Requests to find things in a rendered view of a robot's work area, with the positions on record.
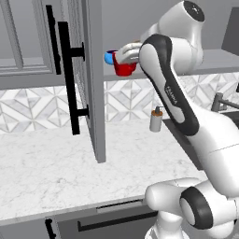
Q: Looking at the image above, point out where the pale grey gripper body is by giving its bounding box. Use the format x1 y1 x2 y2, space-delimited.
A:
116 41 144 65

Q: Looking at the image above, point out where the grey closed cabinet door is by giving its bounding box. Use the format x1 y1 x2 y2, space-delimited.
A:
0 0 64 77

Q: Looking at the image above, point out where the dark grey open cabinet door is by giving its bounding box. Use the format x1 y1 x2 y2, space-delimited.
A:
220 7 239 57

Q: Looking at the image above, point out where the red cup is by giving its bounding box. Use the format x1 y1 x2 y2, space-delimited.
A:
112 50 138 77

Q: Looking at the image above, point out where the blue bowl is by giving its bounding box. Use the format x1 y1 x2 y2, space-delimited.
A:
104 49 115 66

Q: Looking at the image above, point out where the grey soap dispenser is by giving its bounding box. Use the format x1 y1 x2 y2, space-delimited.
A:
148 105 163 134

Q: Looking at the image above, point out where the grey tap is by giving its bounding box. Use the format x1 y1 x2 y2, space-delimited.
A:
211 91 239 113

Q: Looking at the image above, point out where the grey drawer front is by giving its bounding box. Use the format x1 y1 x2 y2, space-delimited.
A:
55 202 161 239

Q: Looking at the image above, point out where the grey base cupboard door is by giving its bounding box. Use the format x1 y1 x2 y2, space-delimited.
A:
0 218 58 239

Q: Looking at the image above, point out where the grey wall cabinet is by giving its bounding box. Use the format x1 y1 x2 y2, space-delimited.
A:
102 0 239 82

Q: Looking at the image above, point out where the long black door handle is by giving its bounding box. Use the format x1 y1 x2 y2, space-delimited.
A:
45 4 63 76
57 21 91 136

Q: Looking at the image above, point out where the black drawer handle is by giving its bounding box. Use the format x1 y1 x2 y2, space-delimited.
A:
77 211 159 232

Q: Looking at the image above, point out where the black cupboard door handle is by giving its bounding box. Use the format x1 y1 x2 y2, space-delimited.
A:
44 218 57 239

